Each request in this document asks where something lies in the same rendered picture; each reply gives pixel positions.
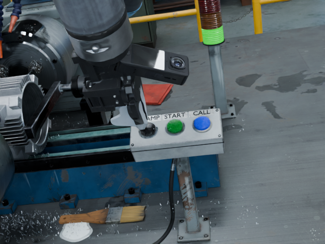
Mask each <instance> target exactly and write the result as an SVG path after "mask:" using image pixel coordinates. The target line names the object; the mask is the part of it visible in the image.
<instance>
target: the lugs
mask: <svg viewBox="0 0 325 244"><path fill-rule="evenodd" d="M30 78H31V80H32V81H33V82H35V83H36V84H37V85H38V77H36V76H35V75H30ZM21 103H22V99H21V98H20V97H18V96H13V97H9V108H11V109H12V110H15V109H21ZM48 129H51V120H50V119H48ZM25 153H26V154H28V155H33V154H37V153H38V146H36V145H34V144H31V145H28V146H25Z"/></svg>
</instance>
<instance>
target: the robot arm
mask: <svg viewBox="0 0 325 244"><path fill-rule="evenodd" d="M142 1H143V0H53V2H54V5H55V7H56V9H57V11H58V14H59V16H60V18H61V20H62V22H63V25H64V27H65V29H66V32H67V34H68V36H69V39H70V41H71V43H72V45H73V48H74V50H73V52H72V60H73V62H74V64H77V63H78V64H79V65H80V68H81V70H82V72H83V74H84V76H83V91H82V93H83V95H84V97H85V99H86V101H87V103H88V106H89V108H90V110H91V112H92V113H93V112H101V111H103V112H108V111H115V110H119V112H120V113H119V114H118V115H117V116H115V117H113V118H111V120H110V121H111V123H112V124H113V125H116V126H135V127H137V128H138V129H139V130H143V129H145V127H146V126H147V124H148V114H147V108H146V102H145V96H144V91H143V86H142V81H141V77H144V78H149V79H153V80H158V81H162V82H167V83H172V84H177V85H183V84H184V83H185V82H186V80H187V78H188V76H189V59H188V57H187V56H185V55H180V54H176V53H172V52H167V51H163V50H159V49H154V48H150V47H146V46H140V45H136V44H132V43H131V42H132V40H133V31H132V28H131V24H130V21H129V17H131V16H132V15H134V14H135V13H136V12H137V11H138V10H139V9H140V7H141V5H142ZM88 80H90V81H88ZM86 81H87V82H86ZM88 98H90V100H91V102H92V104H93V107H92V105H91V103H90V101H89V99H88Z"/></svg>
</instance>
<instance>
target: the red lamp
mask: <svg viewBox="0 0 325 244"><path fill-rule="evenodd" d="M198 5H199V12H200V13H202V14H211V13H215V12H218V11H219V10H220V9H221V5H220V0H198Z"/></svg>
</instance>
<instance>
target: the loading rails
mask: <svg viewBox="0 0 325 244"><path fill-rule="evenodd" d="M130 131H131V127H130V126H116V125H113V124H111V123H110V124H102V125H93V126H84V127H76V128H67V129H59V130H50V131H48V134H49V138H50V139H49V138H48V141H47V145H46V147H45V149H44V150H43V151H42V152H39V153H37V154H35V156H33V155H31V156H29V158H28V159H23V160H14V163H15V174H14V179H13V182H12V184H11V186H10V188H9V190H8V192H7V193H6V195H5V197H4V198H3V200H2V202H1V204H0V215H4V214H13V213H14V212H15V210H16V208H17V206H18V205H29V204H39V203H50V202H59V207H60V209H61V210H63V209H74V208H76V206H77V203H78V200H82V199H92V198H107V197H118V196H123V199H124V203H125V204H128V203H139V202H141V197H142V194H150V193H160V192H169V177H170V168H171V163H172V159H163V160H153V161H143V162H135V160H134V157H133V155H132V153H131V150H130ZM58 135H59V136H58ZM53 136H54V137H53ZM51 137H52V138H51ZM48 153H49V154H48ZM42 155H43V157H41V156H42ZM48 155H49V157H48ZM32 156H33V157H32ZM30 158H32V159H30ZM189 161H190V166H191V173H192V181H193V187H194V193H195V197H196V198H198V197H207V196H208V188H213V187H220V186H221V184H220V173H219V166H218V163H219V157H218V154H211V155H201V156H191V157H189Z"/></svg>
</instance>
